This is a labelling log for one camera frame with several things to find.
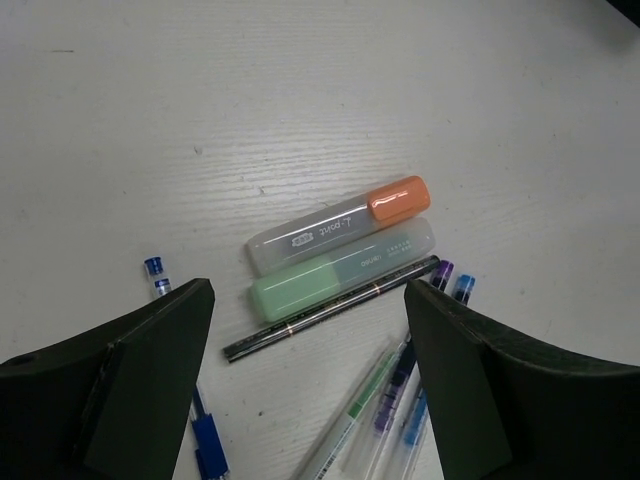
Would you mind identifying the dark cap gel pen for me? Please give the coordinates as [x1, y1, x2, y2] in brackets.
[349, 259, 455, 480]

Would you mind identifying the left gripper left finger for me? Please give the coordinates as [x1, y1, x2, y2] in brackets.
[1, 278, 215, 479]

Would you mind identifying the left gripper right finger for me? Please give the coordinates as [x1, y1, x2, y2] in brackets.
[404, 280, 639, 479]

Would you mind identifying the green gel pen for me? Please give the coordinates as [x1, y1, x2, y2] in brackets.
[293, 341, 406, 480]

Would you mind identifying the blue cap gel pen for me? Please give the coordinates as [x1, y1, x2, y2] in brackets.
[389, 274, 476, 480]

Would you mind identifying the black pen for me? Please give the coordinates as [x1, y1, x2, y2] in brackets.
[222, 255, 443, 363]

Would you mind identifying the orange cap highlighter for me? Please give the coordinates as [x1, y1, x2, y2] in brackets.
[246, 176, 431, 276]

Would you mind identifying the green cap highlighter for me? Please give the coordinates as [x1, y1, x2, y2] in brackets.
[249, 217, 436, 322]

